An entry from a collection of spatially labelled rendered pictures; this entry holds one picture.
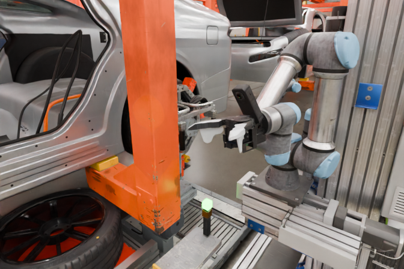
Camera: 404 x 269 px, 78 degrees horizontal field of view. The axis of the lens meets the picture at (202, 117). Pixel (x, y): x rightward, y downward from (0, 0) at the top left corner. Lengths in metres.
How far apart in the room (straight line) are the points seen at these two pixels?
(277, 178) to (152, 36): 0.78
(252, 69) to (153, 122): 3.10
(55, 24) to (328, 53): 2.90
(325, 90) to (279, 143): 0.28
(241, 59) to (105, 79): 2.85
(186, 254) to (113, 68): 1.08
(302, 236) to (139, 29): 1.00
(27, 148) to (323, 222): 1.35
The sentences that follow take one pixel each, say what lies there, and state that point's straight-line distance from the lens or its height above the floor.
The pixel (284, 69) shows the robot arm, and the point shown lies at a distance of 0.96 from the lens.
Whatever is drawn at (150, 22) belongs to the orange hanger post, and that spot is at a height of 1.50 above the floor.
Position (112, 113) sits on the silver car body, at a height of 1.02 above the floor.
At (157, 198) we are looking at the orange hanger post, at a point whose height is 0.73.
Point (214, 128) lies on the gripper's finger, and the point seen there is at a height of 1.21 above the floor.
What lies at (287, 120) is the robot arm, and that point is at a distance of 0.76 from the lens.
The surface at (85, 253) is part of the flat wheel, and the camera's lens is 1.40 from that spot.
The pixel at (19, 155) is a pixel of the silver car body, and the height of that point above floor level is 0.92.
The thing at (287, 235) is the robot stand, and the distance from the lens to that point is 1.12.
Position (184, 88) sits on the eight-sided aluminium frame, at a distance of 1.82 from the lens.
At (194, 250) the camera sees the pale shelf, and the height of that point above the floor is 0.45.
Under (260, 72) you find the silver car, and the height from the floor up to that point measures 0.94.
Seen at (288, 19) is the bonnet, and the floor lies 1.76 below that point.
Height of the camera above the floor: 1.44
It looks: 18 degrees down
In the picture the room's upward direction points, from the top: straight up
